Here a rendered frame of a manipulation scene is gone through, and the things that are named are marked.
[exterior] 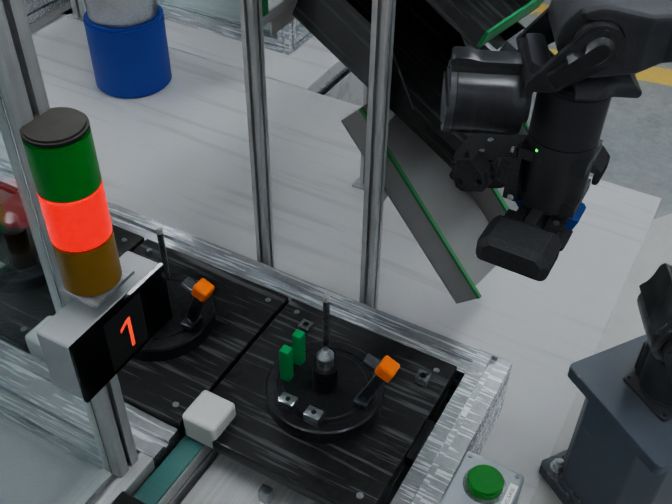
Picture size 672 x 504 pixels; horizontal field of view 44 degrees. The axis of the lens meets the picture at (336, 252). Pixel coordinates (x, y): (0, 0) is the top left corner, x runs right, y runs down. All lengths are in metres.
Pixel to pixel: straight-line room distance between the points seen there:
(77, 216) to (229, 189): 0.83
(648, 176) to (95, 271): 2.65
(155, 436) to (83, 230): 0.38
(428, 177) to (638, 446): 0.44
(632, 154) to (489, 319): 2.07
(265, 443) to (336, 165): 0.70
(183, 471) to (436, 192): 0.48
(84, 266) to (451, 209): 0.57
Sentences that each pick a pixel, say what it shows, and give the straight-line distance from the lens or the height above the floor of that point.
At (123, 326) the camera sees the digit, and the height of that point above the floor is 1.21.
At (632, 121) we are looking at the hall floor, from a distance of 3.47.
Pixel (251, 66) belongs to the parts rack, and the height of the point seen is 1.26.
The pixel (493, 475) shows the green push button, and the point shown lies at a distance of 0.95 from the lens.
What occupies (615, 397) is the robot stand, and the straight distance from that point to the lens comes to 0.94.
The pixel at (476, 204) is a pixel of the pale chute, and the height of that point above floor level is 1.05.
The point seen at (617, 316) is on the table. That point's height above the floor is 0.86.
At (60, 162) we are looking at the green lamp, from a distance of 0.64.
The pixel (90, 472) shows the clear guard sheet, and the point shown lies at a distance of 0.94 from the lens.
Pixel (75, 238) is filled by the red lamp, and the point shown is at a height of 1.33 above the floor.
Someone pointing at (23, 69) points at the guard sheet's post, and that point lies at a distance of 0.66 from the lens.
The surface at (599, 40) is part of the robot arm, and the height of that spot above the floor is 1.48.
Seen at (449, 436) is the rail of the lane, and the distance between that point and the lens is 1.00.
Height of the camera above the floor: 1.75
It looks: 42 degrees down
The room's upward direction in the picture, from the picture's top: 1 degrees clockwise
